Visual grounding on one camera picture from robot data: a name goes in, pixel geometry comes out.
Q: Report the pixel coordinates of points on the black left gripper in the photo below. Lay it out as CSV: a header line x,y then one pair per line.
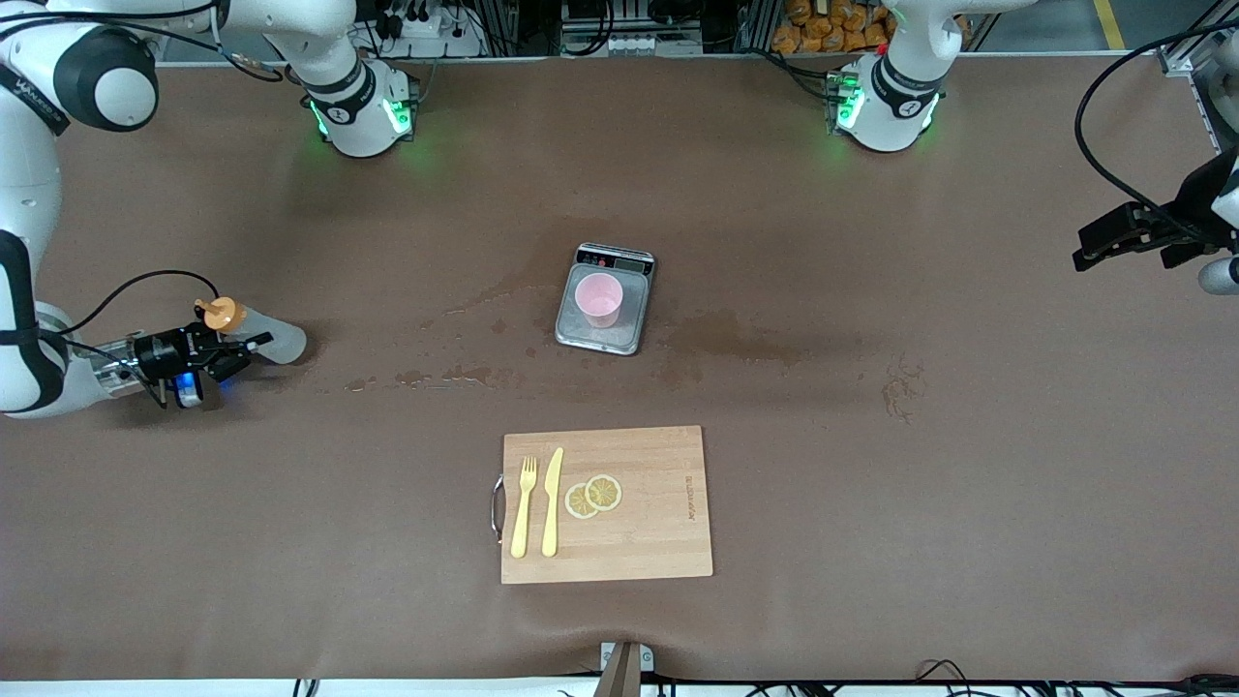
x,y
1187,218

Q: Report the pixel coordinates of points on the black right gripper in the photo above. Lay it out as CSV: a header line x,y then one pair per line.
x,y
160,352

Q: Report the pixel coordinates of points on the clear sauce bottle orange cap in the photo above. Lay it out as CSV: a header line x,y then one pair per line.
x,y
281,341

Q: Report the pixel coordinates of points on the pink plastic cup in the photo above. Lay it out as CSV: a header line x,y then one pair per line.
x,y
600,300

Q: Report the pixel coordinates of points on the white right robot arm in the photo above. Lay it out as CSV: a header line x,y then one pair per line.
x,y
24,194

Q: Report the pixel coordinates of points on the yellow plastic fork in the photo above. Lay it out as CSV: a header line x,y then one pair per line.
x,y
523,513

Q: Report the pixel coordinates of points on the orange snack bags pile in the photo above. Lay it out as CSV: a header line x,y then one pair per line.
x,y
832,24

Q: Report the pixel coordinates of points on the yellow plastic knife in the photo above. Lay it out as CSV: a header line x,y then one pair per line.
x,y
552,503

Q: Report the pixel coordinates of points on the white power strip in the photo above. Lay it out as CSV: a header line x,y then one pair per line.
x,y
426,29

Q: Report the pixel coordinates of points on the brown table mat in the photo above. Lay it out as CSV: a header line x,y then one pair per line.
x,y
871,542

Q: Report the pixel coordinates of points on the silver digital kitchen scale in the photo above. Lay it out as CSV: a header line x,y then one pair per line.
x,y
629,329

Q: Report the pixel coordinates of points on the lemon slice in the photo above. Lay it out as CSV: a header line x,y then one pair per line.
x,y
605,492

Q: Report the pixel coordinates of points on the aluminium frame rail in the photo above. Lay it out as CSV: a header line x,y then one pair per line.
x,y
1195,60

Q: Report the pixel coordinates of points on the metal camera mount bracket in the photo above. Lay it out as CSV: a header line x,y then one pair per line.
x,y
624,668

